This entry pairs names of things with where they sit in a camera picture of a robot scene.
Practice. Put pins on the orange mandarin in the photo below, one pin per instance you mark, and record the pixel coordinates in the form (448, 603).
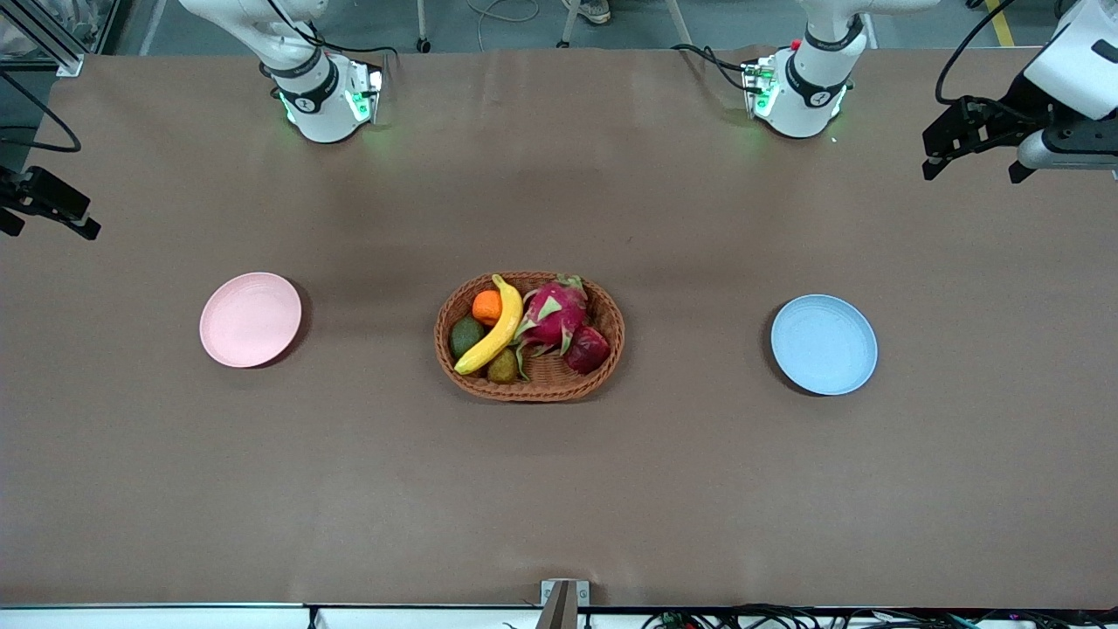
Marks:
(486, 307)

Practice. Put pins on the dark red apple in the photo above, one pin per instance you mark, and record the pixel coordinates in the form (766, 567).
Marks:
(587, 349)

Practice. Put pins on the grey metal bracket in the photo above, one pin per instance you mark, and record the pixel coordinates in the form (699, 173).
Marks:
(563, 603)

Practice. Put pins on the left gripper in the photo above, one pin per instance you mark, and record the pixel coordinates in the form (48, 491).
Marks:
(1007, 114)

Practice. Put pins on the aluminium frame post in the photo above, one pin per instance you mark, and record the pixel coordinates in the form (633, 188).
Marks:
(44, 35)

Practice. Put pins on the brown wicker basket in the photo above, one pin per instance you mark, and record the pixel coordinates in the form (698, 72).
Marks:
(550, 380)

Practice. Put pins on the brownish green kiwi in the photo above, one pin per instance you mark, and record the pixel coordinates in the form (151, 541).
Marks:
(503, 367)

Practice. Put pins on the grey shoe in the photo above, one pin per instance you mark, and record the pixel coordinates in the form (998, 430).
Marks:
(594, 10)

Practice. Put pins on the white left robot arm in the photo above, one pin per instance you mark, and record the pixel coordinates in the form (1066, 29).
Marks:
(799, 92)

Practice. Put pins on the yellow banana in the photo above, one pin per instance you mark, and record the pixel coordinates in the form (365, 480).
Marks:
(502, 328)

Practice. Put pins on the green avocado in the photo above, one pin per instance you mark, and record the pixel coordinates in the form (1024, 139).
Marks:
(465, 337)

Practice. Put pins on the blue round plate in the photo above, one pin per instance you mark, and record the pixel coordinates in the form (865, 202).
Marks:
(824, 344)

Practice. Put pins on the brown table cover mat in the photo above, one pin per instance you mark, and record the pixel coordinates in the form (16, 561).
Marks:
(559, 498)

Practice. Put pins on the pink dragon fruit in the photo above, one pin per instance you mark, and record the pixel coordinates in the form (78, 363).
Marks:
(552, 314)

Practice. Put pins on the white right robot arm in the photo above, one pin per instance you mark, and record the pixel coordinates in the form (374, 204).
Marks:
(319, 96)

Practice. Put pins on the pink round plate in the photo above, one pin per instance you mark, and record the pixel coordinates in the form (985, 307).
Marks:
(251, 319)

